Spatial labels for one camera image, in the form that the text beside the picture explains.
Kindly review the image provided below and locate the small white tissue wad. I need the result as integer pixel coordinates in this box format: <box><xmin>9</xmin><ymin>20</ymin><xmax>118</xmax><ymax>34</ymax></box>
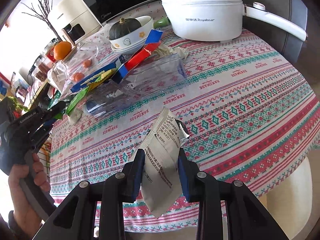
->
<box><xmin>68</xmin><ymin>108</ymin><xmax>82</xmax><ymax>125</ymax></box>

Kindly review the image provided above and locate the blue rectangular box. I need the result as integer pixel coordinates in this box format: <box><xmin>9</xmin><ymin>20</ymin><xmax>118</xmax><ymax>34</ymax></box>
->
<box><xmin>71</xmin><ymin>55</ymin><xmax>125</xmax><ymax>93</ymax></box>

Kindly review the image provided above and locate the white printed sachet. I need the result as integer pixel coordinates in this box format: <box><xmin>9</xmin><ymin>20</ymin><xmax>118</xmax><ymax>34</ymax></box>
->
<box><xmin>138</xmin><ymin>107</ymin><xmax>190</xmax><ymax>218</ymax></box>

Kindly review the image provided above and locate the clear plastic bottle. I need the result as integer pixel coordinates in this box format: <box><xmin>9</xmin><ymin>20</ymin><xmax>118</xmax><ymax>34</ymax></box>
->
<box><xmin>83</xmin><ymin>54</ymin><xmax>188</xmax><ymax>117</ymax></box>

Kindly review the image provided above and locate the cream paper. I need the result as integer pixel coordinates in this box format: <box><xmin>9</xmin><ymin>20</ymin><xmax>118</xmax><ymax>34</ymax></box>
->
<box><xmin>151</xmin><ymin>44</ymin><xmax>189</xmax><ymax>59</ymax></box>

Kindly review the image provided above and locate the torn blue carton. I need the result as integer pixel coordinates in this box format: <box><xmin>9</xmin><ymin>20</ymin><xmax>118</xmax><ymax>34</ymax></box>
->
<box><xmin>111</xmin><ymin>29</ymin><xmax>163</xmax><ymax>83</ymax></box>

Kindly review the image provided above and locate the person's left hand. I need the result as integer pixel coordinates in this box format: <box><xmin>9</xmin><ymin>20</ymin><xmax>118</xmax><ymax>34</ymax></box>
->
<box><xmin>8</xmin><ymin>153</ymin><xmax>50</xmax><ymax>239</ymax></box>

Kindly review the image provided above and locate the green snack wrapper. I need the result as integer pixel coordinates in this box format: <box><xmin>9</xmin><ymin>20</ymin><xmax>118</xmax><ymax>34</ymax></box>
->
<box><xmin>65</xmin><ymin>69</ymin><xmax>116</xmax><ymax>116</ymax></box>

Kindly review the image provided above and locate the orange fruit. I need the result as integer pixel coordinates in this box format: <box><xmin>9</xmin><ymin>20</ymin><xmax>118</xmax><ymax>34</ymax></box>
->
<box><xmin>54</xmin><ymin>41</ymin><xmax>72</xmax><ymax>60</ymax></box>

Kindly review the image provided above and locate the cream air fryer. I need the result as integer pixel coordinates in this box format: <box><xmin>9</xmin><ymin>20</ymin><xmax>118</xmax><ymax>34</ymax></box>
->
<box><xmin>48</xmin><ymin>0</ymin><xmax>101</xmax><ymax>45</ymax></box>

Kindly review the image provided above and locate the dark green squash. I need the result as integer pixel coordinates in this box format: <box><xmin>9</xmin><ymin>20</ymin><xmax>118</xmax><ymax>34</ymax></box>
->
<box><xmin>109</xmin><ymin>18</ymin><xmax>142</xmax><ymax>40</ymax></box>

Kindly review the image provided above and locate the dried twig bundle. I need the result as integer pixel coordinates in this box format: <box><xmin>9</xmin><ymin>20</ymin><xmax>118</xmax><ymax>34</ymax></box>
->
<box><xmin>21</xmin><ymin>0</ymin><xmax>62</xmax><ymax>42</ymax></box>

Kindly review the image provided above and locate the patterned tablecloth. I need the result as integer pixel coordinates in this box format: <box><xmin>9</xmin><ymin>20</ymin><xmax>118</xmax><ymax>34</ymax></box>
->
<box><xmin>49</xmin><ymin>0</ymin><xmax>320</xmax><ymax>233</ymax></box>

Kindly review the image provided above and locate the white electric cooking pot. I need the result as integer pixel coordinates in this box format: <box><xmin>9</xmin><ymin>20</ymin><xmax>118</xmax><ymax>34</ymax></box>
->
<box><xmin>161</xmin><ymin>0</ymin><xmax>306</xmax><ymax>42</ymax></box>

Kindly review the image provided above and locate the grey refrigerator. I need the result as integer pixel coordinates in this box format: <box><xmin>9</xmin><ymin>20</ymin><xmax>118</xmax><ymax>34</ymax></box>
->
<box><xmin>243</xmin><ymin>0</ymin><xmax>319</xmax><ymax>68</ymax></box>

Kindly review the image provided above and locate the white bowl with green handle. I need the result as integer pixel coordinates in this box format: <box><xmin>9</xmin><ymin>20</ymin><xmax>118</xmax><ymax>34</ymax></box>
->
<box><xmin>108</xmin><ymin>16</ymin><xmax>155</xmax><ymax>54</ymax></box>

